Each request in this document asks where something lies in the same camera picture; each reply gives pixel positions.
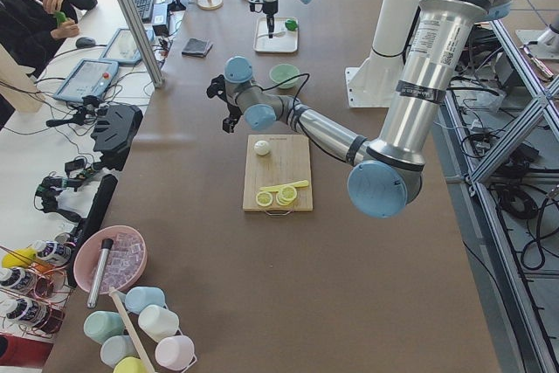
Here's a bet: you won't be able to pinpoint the mint green cup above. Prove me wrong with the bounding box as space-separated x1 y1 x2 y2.
83 311 125 344

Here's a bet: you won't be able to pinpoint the metal tube with black cap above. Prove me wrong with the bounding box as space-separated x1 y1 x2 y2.
86 238 114 309

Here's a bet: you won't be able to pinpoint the folded gray cloth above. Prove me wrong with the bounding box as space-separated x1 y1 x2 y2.
181 38 213 58

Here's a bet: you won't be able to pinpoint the pink bowl of ice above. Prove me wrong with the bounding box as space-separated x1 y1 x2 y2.
73 225 148 294

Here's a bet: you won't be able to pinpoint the white ceramic spoon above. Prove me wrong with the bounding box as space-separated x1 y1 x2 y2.
256 31 286 39

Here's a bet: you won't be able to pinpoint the copper wire bottle rack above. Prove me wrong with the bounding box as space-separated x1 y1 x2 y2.
1 246 70 341

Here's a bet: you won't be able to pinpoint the black keyboard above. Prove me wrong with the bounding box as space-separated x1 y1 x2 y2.
131 0 159 23

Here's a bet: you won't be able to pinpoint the wooden cutting board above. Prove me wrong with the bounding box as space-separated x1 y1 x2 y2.
243 134 314 212

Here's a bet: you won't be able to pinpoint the blue teach pendant far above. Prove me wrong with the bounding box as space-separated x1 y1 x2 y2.
100 28 141 66

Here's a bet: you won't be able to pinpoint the blue teach pendant near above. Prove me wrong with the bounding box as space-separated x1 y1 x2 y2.
52 59 119 103

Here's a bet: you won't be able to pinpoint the yellow cup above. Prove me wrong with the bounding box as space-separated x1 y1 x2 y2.
113 356 147 373

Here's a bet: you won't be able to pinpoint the stacked lemon slices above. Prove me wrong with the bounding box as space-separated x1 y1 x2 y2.
276 185 298 206

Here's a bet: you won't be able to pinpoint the light green bowl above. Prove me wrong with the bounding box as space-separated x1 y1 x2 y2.
269 63 300 89

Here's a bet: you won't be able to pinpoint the black speaker bar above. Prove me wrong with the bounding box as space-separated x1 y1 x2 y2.
76 174 118 249

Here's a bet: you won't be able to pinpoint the green toy vegetable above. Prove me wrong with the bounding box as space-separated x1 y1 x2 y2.
284 18 299 32

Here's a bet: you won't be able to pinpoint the white serving tray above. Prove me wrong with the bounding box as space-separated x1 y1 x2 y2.
253 17 300 53

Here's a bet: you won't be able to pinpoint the yellow plastic knife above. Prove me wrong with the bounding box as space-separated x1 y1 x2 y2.
259 180 309 192

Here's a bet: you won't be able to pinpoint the seated person in black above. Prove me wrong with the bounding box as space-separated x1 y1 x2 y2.
1 0 98 78

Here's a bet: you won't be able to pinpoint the black computer mouse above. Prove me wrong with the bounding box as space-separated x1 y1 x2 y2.
75 37 97 49

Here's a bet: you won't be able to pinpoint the light blue cup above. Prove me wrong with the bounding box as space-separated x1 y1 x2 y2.
125 286 166 314

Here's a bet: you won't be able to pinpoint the pale blue cup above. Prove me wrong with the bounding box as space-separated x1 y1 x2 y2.
100 335 138 368

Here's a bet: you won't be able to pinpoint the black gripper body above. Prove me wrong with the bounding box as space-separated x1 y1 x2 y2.
262 0 278 20
206 76 240 133

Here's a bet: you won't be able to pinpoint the pink cup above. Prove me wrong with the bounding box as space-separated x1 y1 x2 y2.
155 335 195 371

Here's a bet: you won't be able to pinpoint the white cup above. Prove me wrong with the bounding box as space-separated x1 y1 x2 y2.
138 305 179 342

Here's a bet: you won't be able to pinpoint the blue teach pendant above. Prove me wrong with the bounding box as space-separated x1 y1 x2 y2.
52 59 119 103
100 28 141 66

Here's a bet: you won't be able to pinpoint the aluminum frame post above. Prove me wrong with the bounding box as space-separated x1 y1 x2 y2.
117 0 164 88

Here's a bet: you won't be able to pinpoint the lemon slice front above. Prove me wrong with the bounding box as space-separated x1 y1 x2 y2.
255 191 274 207

